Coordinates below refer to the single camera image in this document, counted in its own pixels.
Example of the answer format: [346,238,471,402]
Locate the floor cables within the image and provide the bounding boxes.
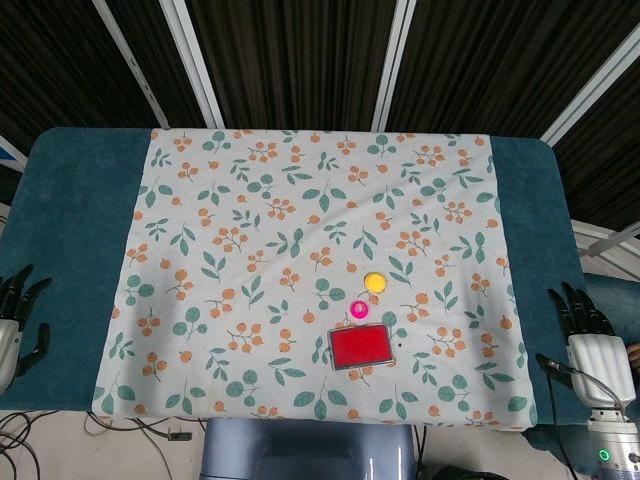
[0,410,207,480]

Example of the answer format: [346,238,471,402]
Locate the person in jeans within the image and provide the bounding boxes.
[582,272,640,374]

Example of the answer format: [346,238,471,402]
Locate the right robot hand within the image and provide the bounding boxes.
[535,282,638,412]

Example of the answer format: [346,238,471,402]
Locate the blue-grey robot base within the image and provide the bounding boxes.
[198,417,419,480]

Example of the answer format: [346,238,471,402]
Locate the teal table cover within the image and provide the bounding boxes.
[0,126,587,430]

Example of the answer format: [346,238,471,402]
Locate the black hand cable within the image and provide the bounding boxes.
[543,360,626,480]

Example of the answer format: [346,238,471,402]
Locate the red rectangular box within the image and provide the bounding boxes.
[326,323,396,372]

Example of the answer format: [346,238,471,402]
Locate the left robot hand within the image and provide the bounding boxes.
[0,264,53,396]

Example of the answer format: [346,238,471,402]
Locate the floral tablecloth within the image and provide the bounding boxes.
[90,128,532,433]

